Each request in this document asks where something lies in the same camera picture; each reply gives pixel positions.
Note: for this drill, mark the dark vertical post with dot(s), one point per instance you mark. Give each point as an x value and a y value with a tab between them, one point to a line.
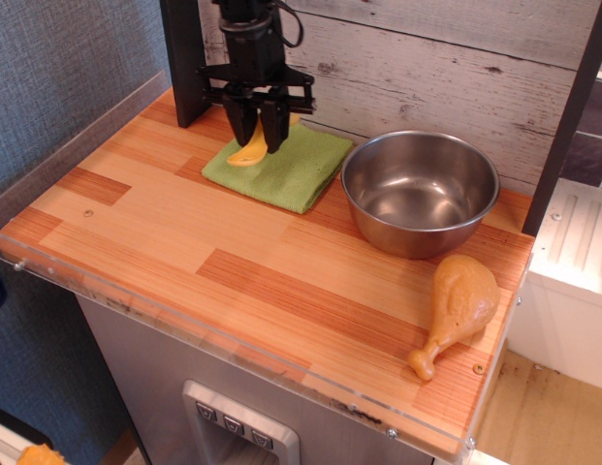
575	106
186	56

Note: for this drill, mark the orange toy at corner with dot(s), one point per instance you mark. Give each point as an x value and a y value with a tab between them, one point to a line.
40	455

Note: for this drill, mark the grey toy fridge cabinet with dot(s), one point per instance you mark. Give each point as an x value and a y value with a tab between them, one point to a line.
149	366

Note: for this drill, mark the green rag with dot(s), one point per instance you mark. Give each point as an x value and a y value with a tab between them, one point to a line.
293	177

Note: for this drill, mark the white toy sink unit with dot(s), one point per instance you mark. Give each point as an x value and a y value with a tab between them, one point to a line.
558	320

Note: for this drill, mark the plastic toy chicken drumstick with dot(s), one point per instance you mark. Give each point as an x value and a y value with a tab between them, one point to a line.
464	299

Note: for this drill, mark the clear acrylic edge guard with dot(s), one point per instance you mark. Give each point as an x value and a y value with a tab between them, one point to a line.
125	219

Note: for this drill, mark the yellow brush with white bristles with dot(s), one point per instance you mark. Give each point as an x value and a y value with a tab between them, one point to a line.
253	152

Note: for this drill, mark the silver dispenser panel with buttons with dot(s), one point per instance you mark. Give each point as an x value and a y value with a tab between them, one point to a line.
228	432

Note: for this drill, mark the dark vertical post right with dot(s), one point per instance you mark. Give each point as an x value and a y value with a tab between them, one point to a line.
575	106

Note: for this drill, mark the stainless steel bowl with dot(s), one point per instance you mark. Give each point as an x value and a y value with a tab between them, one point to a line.
418	195

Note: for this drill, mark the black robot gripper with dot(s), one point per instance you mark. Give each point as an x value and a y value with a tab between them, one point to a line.
256	59

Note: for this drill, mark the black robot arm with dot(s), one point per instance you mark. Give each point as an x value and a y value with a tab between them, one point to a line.
261	12

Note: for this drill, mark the dark vertical post left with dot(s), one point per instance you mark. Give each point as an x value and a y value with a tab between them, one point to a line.
186	56

